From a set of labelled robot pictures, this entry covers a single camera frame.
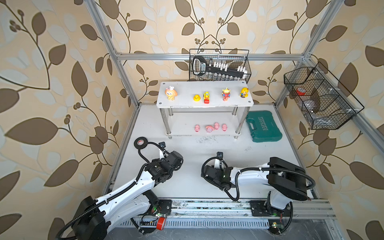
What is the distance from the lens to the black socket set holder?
33.1 inches

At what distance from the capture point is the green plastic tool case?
983mm

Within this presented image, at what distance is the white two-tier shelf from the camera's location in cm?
75
